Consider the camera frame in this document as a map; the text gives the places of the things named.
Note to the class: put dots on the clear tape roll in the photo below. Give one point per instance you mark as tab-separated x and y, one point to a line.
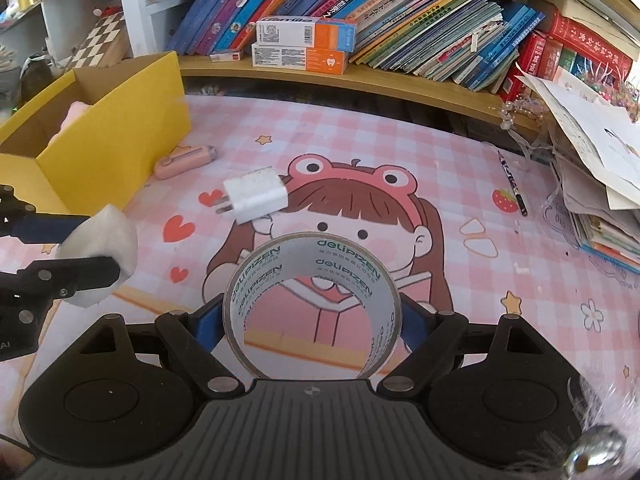
300	255

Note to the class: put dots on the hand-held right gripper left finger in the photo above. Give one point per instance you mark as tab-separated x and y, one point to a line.
205	325

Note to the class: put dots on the small red white box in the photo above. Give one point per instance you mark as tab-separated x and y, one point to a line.
226	56

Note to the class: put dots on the pink plush toy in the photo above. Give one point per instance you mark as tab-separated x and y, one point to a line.
72	115

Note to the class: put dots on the pile of papers and booklets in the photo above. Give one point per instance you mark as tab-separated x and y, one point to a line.
590	160

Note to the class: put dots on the pink printed desk mat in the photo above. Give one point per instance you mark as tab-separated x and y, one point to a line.
450	185

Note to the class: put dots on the shiny metal button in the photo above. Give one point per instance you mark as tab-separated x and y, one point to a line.
595	452

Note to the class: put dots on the white orange blue carton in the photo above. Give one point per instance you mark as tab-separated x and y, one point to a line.
285	35

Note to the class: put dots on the white wooden bookshelf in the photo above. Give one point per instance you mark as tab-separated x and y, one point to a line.
400	89

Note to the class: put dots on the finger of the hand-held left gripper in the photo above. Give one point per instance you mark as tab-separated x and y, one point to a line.
75	272
45	227

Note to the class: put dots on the white charger plug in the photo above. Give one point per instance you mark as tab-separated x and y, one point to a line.
255	195

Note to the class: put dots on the fluffy cloth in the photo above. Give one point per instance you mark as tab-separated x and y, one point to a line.
615	400

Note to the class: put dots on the pink utility knife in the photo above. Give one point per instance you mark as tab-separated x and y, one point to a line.
180	162

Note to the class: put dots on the colourful bead branches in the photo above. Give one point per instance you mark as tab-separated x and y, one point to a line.
607	85

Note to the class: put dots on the dark brown bag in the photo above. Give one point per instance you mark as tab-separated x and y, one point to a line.
37	80

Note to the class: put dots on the yellow cardboard box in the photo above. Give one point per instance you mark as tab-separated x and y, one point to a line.
115	135

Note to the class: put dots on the chessboard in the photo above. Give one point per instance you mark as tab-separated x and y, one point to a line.
97	42

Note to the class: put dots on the black pencil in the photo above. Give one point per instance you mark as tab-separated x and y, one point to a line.
512	182

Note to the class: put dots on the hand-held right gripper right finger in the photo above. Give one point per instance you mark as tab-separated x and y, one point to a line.
412	325

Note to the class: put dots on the row of books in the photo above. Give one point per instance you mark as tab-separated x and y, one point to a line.
400	15

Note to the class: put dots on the white foam block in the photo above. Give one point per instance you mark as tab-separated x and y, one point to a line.
107	232

